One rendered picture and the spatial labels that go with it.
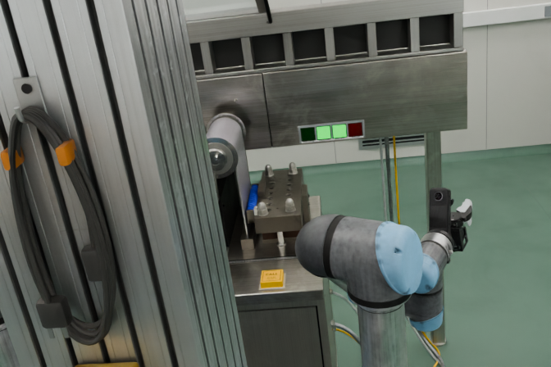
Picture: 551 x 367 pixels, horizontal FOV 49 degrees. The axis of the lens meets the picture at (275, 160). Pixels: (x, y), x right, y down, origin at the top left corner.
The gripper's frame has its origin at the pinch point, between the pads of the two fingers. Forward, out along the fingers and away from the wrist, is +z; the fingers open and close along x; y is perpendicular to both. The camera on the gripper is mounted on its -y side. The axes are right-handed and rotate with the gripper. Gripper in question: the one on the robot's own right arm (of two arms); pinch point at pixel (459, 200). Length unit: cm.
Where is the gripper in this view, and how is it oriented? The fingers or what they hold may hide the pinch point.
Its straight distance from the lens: 164.1
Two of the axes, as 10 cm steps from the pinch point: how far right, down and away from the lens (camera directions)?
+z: 5.0, -3.8, 7.7
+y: 2.4, 9.2, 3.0
